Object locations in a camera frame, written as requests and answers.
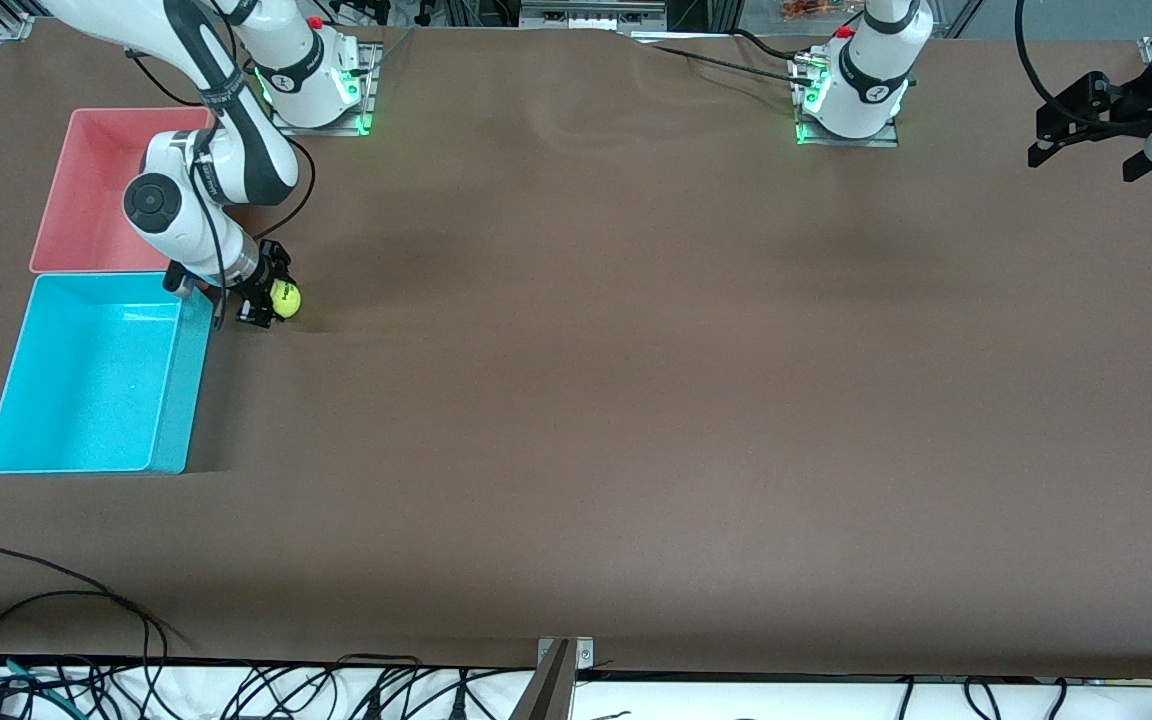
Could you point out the orange clutter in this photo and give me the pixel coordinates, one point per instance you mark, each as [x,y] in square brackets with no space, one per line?
[811,8]

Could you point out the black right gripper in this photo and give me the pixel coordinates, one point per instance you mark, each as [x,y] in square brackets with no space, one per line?
[267,272]

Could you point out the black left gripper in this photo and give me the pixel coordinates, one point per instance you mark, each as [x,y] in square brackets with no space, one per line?
[1128,102]

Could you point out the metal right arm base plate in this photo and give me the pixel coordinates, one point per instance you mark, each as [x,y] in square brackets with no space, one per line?
[316,131]

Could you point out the aluminium frame profile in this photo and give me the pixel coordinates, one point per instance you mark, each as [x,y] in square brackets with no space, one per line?
[591,12]

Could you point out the yellow-green tennis ball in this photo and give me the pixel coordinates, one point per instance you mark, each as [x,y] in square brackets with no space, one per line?
[287,298]

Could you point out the dark grey mount bar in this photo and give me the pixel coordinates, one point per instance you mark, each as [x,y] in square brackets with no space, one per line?
[546,690]

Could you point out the pink plastic bin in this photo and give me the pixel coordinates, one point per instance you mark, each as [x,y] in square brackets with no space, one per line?
[86,200]

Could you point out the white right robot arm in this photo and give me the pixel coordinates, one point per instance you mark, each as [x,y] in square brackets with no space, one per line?
[191,225]

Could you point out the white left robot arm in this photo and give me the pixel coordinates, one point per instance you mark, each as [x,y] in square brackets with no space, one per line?
[861,80]

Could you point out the blue plastic bin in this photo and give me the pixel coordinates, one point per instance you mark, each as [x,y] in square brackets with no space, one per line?
[86,400]

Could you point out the brown table cover sheet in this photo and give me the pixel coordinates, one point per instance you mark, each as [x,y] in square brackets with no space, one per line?
[576,450]

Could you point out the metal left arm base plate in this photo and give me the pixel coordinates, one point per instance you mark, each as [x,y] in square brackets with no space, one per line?
[848,142]

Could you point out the small metal bracket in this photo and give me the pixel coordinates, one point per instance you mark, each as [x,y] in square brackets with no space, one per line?
[581,652]

